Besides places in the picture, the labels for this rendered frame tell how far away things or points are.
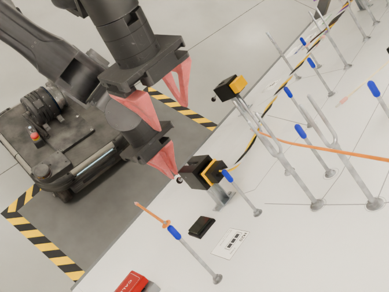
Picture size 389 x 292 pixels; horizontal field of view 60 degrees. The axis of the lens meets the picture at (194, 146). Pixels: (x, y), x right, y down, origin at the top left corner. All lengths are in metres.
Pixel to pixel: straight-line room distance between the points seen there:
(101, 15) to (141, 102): 0.10
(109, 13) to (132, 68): 0.07
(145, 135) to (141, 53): 0.23
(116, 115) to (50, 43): 0.14
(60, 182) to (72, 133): 0.27
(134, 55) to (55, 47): 0.19
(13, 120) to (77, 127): 0.37
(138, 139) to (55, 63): 0.18
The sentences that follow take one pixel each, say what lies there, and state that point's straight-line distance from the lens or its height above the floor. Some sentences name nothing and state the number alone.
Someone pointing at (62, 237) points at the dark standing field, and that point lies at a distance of 1.85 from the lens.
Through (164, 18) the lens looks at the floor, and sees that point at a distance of 2.93.
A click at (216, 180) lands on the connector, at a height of 1.19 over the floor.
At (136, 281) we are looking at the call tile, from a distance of 0.53.
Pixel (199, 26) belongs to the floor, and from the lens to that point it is 2.82.
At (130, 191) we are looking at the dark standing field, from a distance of 1.87.
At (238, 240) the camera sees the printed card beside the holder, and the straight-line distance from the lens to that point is 0.49.
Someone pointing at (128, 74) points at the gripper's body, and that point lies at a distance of 0.40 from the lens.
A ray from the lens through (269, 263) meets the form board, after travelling 0.42.
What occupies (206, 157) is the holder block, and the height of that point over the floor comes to 1.18.
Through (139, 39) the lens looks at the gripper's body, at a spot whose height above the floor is 1.39.
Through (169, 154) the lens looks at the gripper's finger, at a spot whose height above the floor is 1.11.
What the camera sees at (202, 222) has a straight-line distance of 0.57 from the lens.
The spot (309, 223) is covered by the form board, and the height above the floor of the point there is 1.25.
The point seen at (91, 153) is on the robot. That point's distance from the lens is 1.75.
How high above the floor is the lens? 1.63
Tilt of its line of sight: 55 degrees down
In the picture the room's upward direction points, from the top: straight up
